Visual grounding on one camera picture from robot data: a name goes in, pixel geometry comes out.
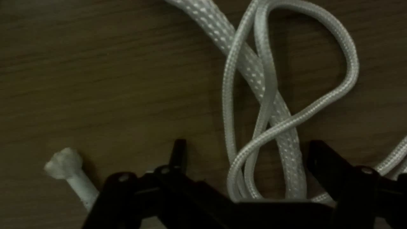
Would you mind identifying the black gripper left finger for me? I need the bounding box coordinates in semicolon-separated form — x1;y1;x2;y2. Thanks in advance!
83;138;233;229

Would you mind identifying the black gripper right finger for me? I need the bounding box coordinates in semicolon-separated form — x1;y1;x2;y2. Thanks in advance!
307;139;407;229

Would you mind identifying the thick white braided rope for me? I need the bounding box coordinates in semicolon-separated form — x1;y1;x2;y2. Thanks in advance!
44;0;310;213

